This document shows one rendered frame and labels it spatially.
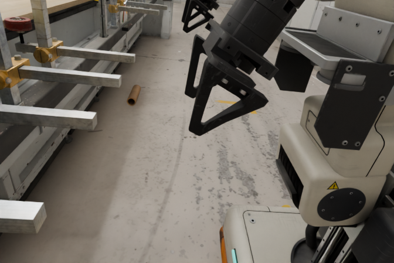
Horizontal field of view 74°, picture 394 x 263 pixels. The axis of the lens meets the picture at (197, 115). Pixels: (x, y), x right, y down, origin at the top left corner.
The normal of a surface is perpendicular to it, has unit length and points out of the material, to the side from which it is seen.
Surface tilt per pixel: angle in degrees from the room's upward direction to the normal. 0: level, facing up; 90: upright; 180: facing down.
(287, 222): 0
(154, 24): 90
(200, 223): 0
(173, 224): 0
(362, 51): 90
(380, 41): 90
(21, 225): 90
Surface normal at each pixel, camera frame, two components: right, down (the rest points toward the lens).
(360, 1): -1.00, 0.04
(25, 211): 0.12, -0.87
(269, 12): -0.03, 0.40
